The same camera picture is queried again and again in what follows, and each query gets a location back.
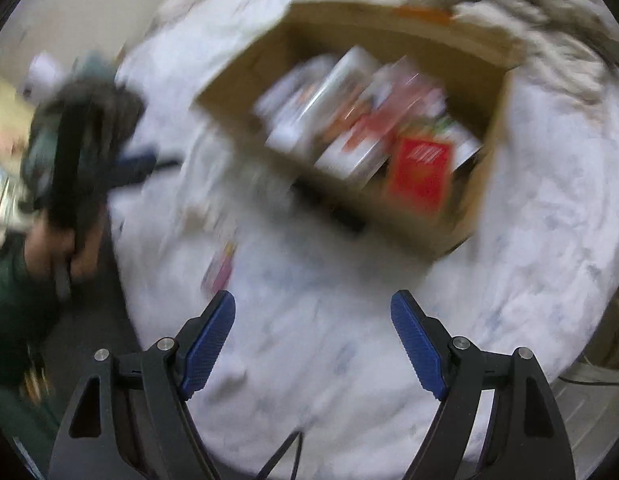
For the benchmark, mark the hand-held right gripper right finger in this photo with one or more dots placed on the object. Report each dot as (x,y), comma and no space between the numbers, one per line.
(417,345)

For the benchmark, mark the white floral bed sheet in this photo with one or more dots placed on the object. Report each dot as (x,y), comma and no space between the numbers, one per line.
(314,320)

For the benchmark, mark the brown cardboard box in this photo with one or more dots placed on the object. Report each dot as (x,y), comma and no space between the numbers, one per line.
(469,85)

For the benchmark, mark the camouflage cloth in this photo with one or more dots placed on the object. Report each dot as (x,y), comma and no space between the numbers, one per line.
(96,70)

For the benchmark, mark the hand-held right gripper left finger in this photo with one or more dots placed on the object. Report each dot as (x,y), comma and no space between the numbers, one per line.
(209,345)

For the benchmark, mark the red packet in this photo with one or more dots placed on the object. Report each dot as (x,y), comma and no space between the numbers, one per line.
(419,175)

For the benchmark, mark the person's left forearm green sleeve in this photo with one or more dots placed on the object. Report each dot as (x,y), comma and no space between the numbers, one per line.
(14,310)

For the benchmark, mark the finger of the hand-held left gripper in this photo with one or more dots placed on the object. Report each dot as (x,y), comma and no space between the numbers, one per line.
(139,167)

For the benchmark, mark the person's left hand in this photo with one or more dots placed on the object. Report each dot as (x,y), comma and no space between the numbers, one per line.
(54,250)

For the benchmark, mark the tall white carton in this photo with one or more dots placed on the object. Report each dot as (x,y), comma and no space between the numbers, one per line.
(329,90)

